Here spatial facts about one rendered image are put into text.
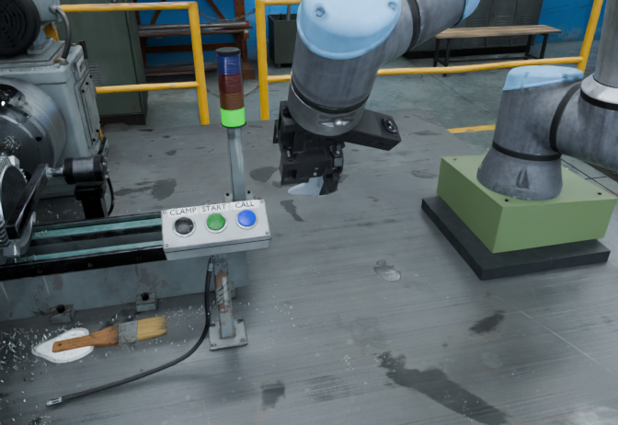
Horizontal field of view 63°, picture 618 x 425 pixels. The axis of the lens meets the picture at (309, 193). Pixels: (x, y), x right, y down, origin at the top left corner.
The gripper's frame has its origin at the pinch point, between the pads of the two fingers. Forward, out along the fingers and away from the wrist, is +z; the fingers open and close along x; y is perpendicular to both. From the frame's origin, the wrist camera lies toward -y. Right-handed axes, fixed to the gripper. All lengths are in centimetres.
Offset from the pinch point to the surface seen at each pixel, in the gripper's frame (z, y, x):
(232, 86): 29, 8, -46
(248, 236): 8.0, 11.1, 3.1
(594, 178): 190, -228, -85
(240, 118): 36, 7, -41
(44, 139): 32, 51, -37
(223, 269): 16.9, 15.5, 4.8
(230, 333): 29.4, 15.5, 12.9
